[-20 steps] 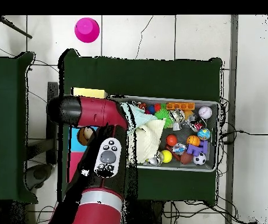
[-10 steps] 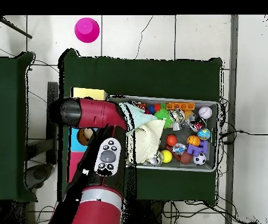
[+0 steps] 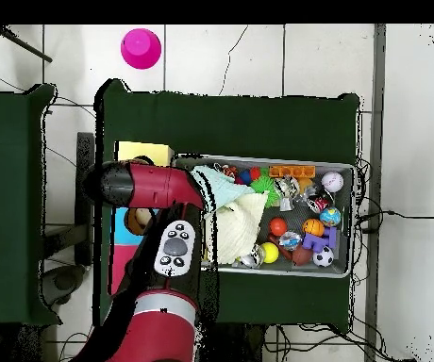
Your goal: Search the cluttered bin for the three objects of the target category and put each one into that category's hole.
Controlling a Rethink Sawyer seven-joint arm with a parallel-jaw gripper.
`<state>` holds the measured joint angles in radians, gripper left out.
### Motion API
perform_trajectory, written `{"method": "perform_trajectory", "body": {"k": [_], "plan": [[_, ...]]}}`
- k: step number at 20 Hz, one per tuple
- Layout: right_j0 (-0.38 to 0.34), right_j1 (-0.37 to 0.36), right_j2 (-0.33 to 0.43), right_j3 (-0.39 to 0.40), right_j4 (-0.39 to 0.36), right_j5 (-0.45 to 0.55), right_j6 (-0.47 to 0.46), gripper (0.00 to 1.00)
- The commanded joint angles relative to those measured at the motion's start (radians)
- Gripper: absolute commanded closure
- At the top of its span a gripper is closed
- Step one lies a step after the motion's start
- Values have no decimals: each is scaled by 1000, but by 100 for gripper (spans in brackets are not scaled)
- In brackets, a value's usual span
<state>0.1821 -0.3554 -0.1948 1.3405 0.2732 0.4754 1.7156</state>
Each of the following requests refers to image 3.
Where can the pink plastic cup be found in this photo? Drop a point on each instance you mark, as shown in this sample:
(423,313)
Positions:
(140,49)

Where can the light blue muslin cloth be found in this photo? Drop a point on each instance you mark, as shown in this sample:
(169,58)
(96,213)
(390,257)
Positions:
(228,186)

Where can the orange basketball toy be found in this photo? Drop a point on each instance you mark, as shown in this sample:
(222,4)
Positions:
(313,227)

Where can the orange plastic tray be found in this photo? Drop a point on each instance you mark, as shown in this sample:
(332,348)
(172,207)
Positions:
(291,171)

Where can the white baseball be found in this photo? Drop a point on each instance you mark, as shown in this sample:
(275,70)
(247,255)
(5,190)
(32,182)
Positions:
(332,181)

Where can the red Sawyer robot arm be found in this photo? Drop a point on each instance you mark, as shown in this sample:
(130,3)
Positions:
(153,184)

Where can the dark green side table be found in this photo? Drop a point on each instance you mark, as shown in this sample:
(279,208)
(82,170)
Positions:
(5,188)

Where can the black and white soccer ball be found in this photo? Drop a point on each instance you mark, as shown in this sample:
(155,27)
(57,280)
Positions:
(323,256)

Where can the cream knitted cloth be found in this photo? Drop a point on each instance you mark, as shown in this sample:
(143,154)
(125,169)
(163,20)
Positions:
(239,226)

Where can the red rubber ball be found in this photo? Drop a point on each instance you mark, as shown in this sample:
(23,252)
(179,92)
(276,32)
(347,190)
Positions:
(278,227)

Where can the plain yellow ball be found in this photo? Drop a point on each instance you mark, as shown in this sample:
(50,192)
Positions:
(270,252)

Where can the green spiky ball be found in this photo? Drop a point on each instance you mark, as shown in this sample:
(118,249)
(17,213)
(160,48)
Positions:
(264,186)

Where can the globe print ball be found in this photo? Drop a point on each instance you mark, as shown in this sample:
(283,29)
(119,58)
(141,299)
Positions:
(330,217)

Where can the wooden box with three holes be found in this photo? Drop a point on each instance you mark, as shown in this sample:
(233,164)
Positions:
(145,151)

